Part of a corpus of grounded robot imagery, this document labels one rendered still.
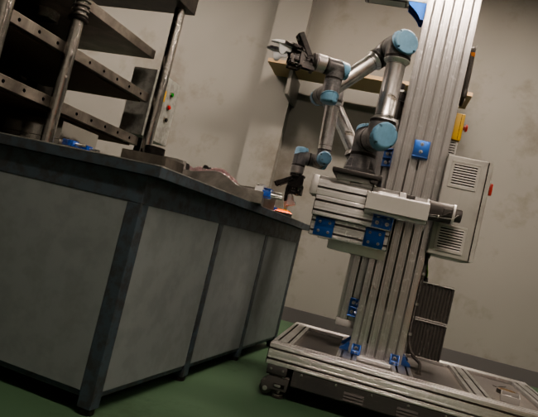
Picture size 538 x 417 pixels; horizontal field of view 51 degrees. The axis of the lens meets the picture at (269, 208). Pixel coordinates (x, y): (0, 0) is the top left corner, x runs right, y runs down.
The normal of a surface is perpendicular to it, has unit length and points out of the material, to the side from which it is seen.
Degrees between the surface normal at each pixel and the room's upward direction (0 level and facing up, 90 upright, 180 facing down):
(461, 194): 90
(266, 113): 90
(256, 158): 90
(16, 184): 90
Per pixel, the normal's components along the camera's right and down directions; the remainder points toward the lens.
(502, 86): -0.18, -0.10
